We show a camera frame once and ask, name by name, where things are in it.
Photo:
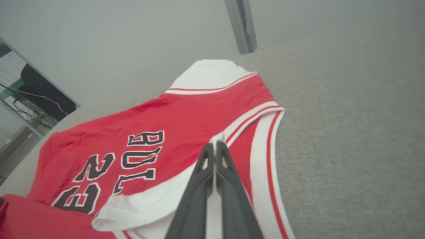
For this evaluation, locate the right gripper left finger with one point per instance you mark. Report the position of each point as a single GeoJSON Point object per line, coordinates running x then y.
{"type": "Point", "coordinates": [196, 205]}

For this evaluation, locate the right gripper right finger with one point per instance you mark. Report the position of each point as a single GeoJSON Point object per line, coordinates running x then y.
{"type": "Point", "coordinates": [232, 205]}

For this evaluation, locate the red basketball jersey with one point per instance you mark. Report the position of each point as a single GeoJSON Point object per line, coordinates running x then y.
{"type": "Point", "coordinates": [186, 116]}

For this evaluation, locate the black electronic device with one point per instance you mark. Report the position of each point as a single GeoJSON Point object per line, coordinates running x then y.
{"type": "Point", "coordinates": [49, 89]}

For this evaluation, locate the grey partition post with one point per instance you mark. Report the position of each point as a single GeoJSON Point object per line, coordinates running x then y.
{"type": "Point", "coordinates": [240, 26]}

